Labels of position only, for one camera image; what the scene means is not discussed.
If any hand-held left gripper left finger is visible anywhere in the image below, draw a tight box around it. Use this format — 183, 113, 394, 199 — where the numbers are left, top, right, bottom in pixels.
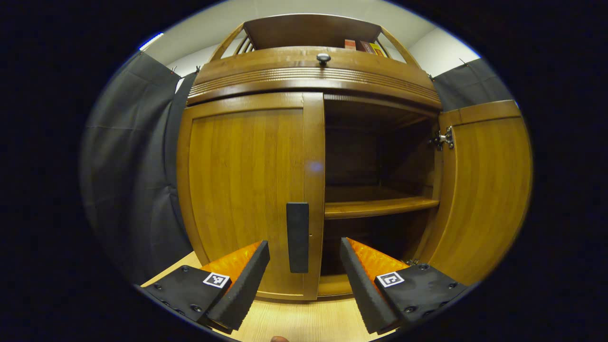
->
138, 241, 270, 333

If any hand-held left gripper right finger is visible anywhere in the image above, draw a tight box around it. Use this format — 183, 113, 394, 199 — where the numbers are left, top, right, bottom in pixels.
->
340, 238, 471, 334

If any black door handle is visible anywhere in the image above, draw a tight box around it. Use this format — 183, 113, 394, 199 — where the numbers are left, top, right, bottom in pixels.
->
285, 202, 310, 274

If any wooden cabinet door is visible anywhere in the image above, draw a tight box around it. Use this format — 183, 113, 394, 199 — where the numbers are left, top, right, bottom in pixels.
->
417, 99, 533, 286
176, 92, 326, 301

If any wooden double-door shoe cabinet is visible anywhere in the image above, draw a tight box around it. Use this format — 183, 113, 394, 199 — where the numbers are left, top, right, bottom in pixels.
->
176, 13, 533, 303

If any wooden cabinet shelf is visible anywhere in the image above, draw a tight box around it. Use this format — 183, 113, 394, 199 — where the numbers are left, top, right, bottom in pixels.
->
324, 186, 440, 220

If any wooden cabinet drawer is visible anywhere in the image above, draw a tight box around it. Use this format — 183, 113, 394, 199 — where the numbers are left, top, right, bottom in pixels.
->
187, 46, 443, 110

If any black backdrop cloth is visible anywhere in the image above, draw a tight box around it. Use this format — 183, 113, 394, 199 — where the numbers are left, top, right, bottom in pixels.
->
80, 51, 517, 285

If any small ceiling light panel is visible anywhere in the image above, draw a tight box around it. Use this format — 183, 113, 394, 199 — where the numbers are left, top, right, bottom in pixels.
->
139, 32, 165, 51

